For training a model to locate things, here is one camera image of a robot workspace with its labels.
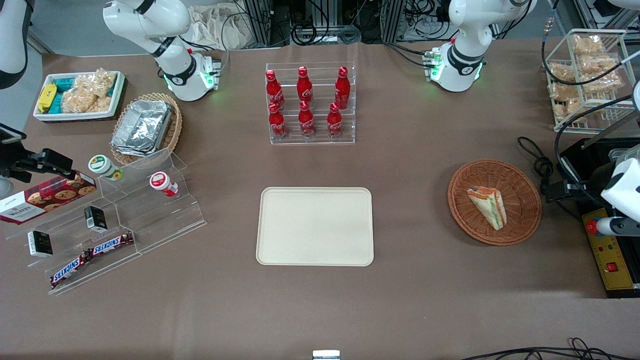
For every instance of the large round wicker basket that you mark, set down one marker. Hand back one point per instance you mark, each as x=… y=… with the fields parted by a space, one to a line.
x=522 y=192

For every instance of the teal snack packet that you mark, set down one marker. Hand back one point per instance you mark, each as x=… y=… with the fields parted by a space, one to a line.
x=57 y=104
x=65 y=83

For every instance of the clear fried snack bag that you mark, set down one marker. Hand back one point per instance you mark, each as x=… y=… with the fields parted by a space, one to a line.
x=602 y=82
x=567 y=111
x=562 y=92
x=587 y=45
x=597 y=63
x=562 y=73

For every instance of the black appliance with yellow panel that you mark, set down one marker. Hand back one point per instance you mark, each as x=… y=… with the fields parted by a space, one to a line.
x=612 y=280

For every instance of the stacked foil containers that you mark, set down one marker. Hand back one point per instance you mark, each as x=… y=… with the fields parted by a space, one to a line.
x=142 y=127

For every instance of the clear acrylic stepped shelf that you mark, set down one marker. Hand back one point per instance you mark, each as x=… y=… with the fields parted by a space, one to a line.
x=150 y=220

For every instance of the red cola bottle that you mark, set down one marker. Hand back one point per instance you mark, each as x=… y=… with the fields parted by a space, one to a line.
x=306 y=121
x=334 y=122
x=342 y=89
x=277 y=124
x=274 y=91
x=304 y=87

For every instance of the green lid yogurt cup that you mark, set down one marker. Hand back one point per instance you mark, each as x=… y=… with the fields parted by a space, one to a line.
x=102 y=165

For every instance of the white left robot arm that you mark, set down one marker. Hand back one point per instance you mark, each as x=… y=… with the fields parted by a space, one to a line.
x=462 y=60

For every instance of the clear acrylic bottle rack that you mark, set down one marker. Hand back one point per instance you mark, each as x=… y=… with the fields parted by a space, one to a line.
x=320 y=140

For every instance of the white rectangular snack bin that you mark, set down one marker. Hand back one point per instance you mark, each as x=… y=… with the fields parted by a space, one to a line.
x=75 y=116

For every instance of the red cookie box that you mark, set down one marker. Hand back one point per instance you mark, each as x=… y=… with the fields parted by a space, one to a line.
x=50 y=198

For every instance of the beige cloth bag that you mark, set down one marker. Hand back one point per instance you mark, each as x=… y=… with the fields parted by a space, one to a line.
x=215 y=27

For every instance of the red emergency stop button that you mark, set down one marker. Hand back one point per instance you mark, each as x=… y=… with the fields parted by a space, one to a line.
x=592 y=227

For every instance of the Snickers chocolate bar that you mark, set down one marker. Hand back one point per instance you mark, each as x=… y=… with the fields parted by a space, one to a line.
x=112 y=244
x=70 y=270

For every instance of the oval wicker basket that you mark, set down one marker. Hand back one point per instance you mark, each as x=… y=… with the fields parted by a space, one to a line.
x=172 y=132

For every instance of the yellow snack packet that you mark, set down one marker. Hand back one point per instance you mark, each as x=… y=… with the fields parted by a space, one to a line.
x=46 y=97

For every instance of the small black box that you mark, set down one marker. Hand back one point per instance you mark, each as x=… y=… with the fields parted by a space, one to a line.
x=95 y=218
x=40 y=243

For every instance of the beige plastic serving tray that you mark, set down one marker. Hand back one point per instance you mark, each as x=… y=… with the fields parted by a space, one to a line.
x=315 y=227

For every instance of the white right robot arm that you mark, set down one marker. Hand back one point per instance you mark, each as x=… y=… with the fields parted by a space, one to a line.
x=175 y=60

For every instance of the triangular sandwich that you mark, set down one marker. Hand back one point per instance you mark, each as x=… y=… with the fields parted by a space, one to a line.
x=489 y=206

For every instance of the red lid yogurt cup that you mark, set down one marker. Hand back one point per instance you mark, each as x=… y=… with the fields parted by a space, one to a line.
x=161 y=181

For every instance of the clear rice cracker bag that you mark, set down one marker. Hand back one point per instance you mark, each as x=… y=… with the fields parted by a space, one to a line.
x=90 y=92

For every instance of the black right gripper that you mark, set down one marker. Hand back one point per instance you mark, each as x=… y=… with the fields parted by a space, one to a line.
x=15 y=167

